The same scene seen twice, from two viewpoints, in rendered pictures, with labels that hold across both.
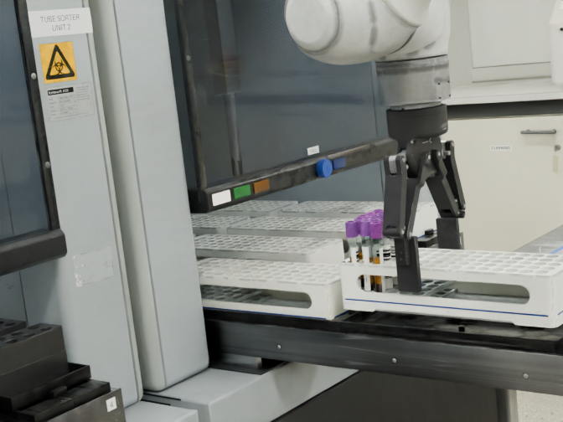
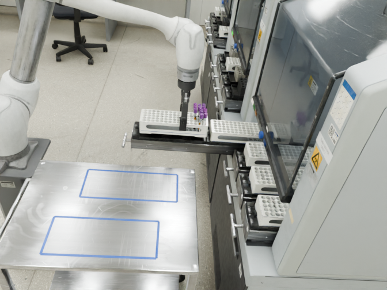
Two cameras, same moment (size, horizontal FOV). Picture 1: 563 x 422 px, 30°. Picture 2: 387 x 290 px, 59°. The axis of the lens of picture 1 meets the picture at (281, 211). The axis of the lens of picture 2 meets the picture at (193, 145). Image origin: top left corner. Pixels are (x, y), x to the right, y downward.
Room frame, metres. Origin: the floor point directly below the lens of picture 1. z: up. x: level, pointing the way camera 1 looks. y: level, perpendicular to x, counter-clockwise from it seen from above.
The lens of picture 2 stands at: (2.24, -1.01, 1.74)
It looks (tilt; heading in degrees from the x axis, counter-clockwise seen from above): 38 degrees down; 135
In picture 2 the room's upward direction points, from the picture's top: 8 degrees clockwise
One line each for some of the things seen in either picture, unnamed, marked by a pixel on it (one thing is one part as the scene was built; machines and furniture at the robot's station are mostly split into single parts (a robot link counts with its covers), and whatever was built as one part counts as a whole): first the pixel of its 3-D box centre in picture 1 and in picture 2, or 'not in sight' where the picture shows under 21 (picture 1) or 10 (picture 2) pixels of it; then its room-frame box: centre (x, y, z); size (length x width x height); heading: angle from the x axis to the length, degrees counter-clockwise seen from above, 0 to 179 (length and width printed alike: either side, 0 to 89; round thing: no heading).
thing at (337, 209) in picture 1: (356, 223); (298, 213); (1.93, -0.14, 0.83); 0.30 x 0.10 x 0.06; 51
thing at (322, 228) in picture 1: (308, 240); (288, 182); (1.81, -0.04, 0.83); 0.30 x 0.10 x 0.06; 51
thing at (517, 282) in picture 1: (457, 283); (174, 122); (1.29, -0.21, 0.86); 0.30 x 0.10 x 0.06; 51
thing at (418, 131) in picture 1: (419, 141); (186, 87); (1.31, -0.18, 1.04); 0.08 x 0.07 x 0.09; 142
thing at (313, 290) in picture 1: (265, 290); (242, 133); (1.48, 0.04, 0.83); 0.30 x 0.10 x 0.06; 51
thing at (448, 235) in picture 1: (449, 244); (182, 123); (1.35, -0.21, 0.90); 0.03 x 0.01 x 0.07; 52
